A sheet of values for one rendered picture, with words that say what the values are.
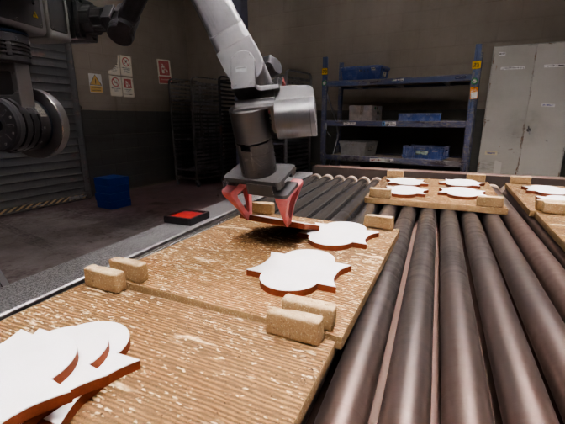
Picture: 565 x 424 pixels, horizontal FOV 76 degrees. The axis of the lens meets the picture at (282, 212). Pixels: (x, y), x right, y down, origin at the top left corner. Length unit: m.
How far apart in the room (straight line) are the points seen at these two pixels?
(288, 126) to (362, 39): 5.27
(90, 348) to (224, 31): 0.44
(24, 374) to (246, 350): 0.18
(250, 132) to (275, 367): 0.32
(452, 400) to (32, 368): 0.35
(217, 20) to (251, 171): 0.23
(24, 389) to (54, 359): 0.03
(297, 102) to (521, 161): 4.44
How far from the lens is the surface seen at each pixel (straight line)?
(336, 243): 0.63
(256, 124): 0.53
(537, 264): 0.76
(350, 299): 0.47
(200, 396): 0.33
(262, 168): 0.56
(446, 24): 5.55
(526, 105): 4.85
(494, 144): 4.86
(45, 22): 1.34
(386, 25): 5.71
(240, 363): 0.36
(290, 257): 0.56
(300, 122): 0.52
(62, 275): 0.67
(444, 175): 1.50
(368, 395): 0.38
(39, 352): 0.38
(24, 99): 1.23
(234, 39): 0.58
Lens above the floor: 1.15
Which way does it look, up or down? 15 degrees down
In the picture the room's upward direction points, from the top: straight up
